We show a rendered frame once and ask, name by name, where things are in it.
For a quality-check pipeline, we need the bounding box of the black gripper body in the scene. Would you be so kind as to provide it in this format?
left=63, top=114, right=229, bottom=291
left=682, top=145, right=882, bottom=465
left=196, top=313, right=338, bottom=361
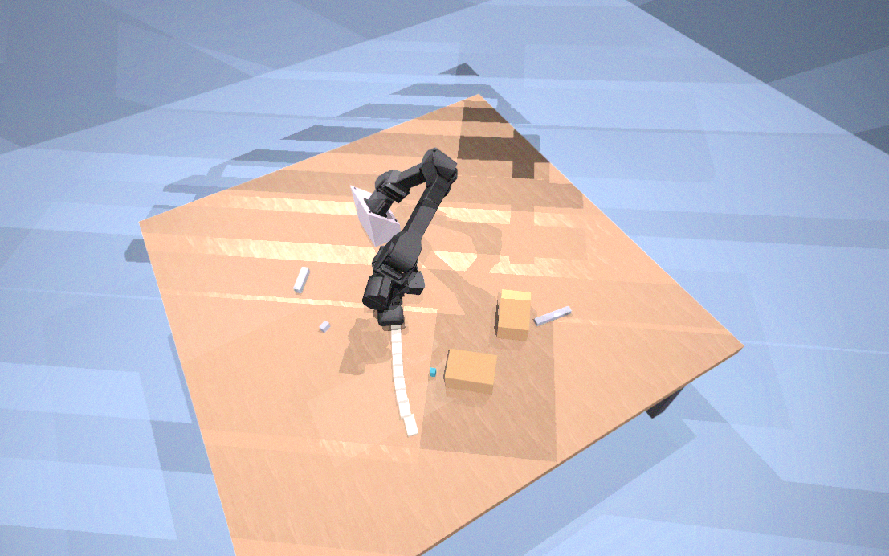
left=377, top=283, right=404, bottom=326

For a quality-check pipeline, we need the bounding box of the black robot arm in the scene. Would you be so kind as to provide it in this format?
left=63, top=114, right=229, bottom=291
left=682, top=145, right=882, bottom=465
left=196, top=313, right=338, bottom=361
left=362, top=148, right=458, bottom=310

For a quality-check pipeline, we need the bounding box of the brown wooden block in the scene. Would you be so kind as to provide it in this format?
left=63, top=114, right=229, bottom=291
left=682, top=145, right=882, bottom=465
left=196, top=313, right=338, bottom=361
left=445, top=349, right=497, bottom=395
left=497, top=289, right=531, bottom=341

